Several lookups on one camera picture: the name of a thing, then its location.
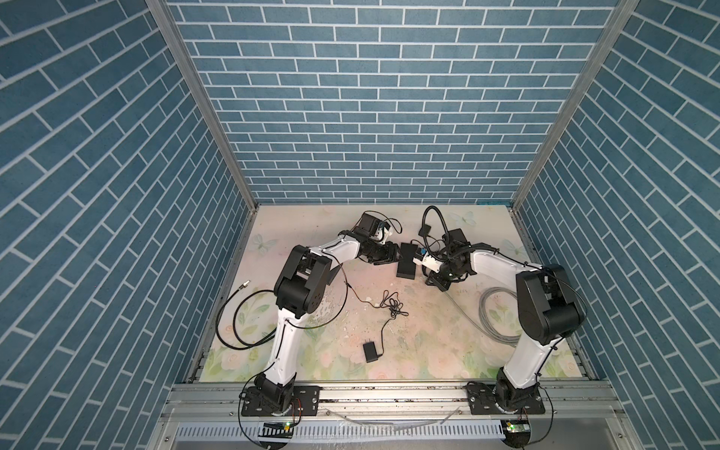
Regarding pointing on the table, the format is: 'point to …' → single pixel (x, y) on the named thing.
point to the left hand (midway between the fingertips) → (399, 258)
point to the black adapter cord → (392, 303)
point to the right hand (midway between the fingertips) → (428, 276)
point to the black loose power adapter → (369, 352)
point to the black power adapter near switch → (425, 231)
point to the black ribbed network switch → (406, 266)
